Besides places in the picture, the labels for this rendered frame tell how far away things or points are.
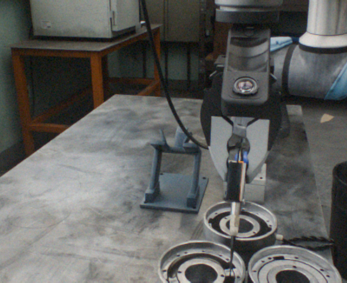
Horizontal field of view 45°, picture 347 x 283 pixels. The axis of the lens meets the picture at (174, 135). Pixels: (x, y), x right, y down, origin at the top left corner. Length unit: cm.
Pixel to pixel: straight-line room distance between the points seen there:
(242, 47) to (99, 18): 232
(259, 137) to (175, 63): 417
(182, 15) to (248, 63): 391
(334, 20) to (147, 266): 62
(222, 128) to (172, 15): 388
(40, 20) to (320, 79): 224
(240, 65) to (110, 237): 34
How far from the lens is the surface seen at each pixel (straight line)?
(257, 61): 44
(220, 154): 52
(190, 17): 432
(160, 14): 438
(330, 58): 95
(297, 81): 97
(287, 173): 86
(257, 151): 51
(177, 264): 54
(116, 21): 272
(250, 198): 74
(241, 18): 47
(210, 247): 57
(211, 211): 64
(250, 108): 41
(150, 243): 63
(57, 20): 287
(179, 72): 467
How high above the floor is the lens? 116
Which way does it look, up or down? 21 degrees down
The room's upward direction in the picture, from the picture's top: straight up
